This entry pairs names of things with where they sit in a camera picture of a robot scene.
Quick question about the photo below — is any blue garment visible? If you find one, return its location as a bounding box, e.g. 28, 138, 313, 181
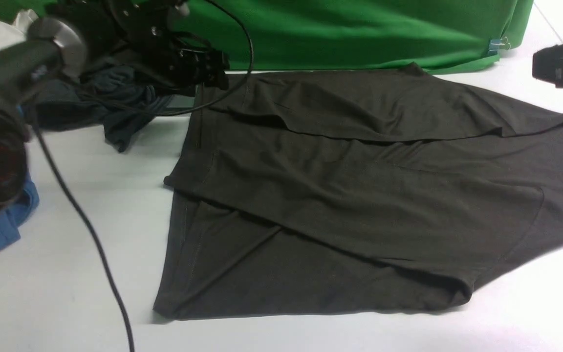
0, 175, 40, 252

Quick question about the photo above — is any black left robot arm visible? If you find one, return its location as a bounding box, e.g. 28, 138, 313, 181
0, 0, 230, 212

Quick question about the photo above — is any green backdrop cloth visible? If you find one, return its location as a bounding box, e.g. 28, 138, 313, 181
0, 0, 534, 75

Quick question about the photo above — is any black cable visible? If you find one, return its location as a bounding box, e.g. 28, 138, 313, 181
30, 0, 255, 352

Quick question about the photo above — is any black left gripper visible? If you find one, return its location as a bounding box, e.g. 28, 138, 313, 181
157, 49, 230, 91

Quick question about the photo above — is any dark gray long-sleeve shirt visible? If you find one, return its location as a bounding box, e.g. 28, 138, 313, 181
153, 64, 563, 319

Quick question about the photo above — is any gray table cable tray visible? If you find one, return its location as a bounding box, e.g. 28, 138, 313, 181
162, 94, 196, 114

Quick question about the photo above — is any dark teal crumpled garment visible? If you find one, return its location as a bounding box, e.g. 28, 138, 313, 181
24, 65, 172, 153

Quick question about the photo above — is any blue binder clip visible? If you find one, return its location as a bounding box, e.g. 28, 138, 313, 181
487, 37, 512, 56

